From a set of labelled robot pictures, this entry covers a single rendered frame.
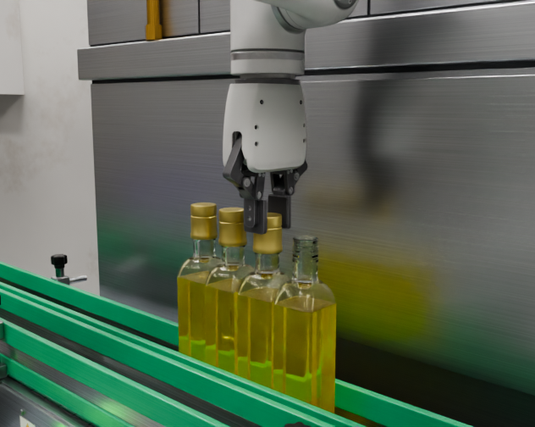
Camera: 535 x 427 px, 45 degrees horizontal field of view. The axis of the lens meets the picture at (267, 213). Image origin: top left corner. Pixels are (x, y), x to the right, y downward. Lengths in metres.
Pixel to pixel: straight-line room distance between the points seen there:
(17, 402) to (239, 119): 0.55
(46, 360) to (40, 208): 3.07
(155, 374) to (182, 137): 0.41
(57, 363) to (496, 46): 0.68
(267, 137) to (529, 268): 0.31
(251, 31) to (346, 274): 0.34
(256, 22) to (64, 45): 3.16
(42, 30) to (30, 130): 0.56
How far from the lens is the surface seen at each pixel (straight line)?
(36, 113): 3.96
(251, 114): 0.71
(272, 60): 0.72
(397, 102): 0.80
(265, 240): 0.76
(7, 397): 1.07
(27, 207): 4.06
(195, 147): 1.09
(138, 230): 1.23
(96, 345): 1.00
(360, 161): 0.83
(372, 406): 0.78
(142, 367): 0.92
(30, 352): 1.02
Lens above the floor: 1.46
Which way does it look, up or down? 10 degrees down
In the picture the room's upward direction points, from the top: straight up
